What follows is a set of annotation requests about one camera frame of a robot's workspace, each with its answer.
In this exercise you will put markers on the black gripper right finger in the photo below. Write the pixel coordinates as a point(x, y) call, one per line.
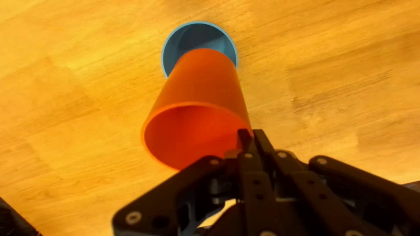
point(345, 200)

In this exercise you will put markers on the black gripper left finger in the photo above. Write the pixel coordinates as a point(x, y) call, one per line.
point(212, 197)

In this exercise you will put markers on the orange plastic cup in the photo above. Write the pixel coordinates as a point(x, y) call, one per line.
point(199, 112)

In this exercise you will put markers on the blue plastic cup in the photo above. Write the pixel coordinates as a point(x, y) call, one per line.
point(192, 36)

